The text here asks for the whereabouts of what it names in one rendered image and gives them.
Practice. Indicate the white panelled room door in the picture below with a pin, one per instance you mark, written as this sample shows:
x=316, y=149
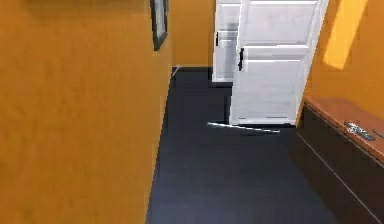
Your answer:
x=273, y=66
x=226, y=50

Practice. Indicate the brown topped dark cupboard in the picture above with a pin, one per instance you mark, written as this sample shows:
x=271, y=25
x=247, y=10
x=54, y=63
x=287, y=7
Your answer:
x=343, y=156

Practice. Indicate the grey remote control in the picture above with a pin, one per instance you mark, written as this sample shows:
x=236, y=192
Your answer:
x=359, y=130

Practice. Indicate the dark framed wall picture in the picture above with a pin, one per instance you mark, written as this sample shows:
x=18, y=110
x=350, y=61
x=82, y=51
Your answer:
x=159, y=20

